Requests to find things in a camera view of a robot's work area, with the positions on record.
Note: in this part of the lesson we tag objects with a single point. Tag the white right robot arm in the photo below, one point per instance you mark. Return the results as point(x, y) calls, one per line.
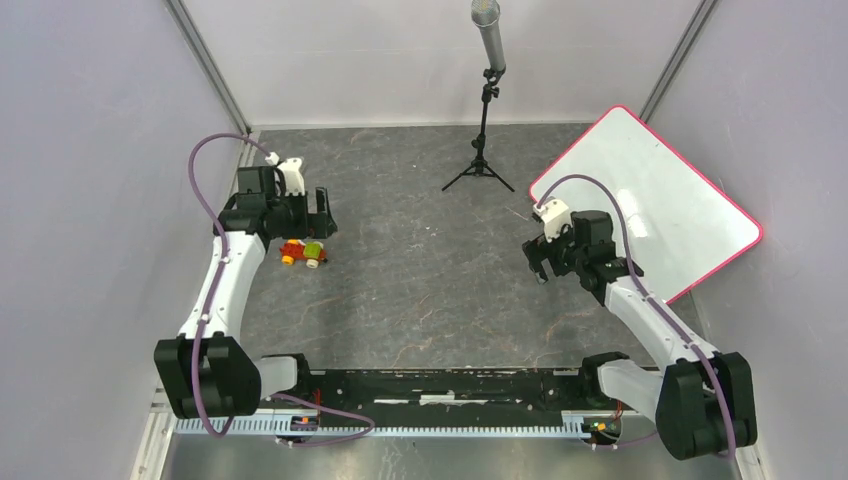
point(700, 400)

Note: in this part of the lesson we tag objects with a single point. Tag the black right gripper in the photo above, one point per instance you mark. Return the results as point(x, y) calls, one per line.
point(534, 250)

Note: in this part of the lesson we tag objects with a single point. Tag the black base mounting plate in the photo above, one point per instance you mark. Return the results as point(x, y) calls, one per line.
point(452, 398)

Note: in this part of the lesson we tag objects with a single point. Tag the pink framed whiteboard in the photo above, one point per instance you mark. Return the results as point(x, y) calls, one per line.
point(682, 228)

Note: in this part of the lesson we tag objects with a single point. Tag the black tripod stand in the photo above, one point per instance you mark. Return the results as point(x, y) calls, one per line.
point(479, 165)

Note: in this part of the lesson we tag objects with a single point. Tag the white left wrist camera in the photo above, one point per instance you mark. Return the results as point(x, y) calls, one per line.
point(292, 182)

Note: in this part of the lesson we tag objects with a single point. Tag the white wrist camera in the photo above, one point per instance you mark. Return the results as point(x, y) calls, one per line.
point(555, 216)
point(292, 182)

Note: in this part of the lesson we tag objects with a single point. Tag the silver microphone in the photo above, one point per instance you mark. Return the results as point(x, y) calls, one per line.
point(485, 15)

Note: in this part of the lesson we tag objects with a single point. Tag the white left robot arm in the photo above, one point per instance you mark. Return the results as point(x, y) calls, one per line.
point(204, 370)

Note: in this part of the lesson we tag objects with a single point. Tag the red yellow toy car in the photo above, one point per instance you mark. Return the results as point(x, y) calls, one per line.
point(312, 254)

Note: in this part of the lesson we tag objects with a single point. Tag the white toothed cable rail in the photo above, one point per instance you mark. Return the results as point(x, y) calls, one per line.
point(286, 424)

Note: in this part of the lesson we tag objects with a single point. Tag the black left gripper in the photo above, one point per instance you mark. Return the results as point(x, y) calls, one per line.
point(321, 226)

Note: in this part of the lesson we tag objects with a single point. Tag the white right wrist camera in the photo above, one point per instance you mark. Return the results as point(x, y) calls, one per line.
point(555, 216)

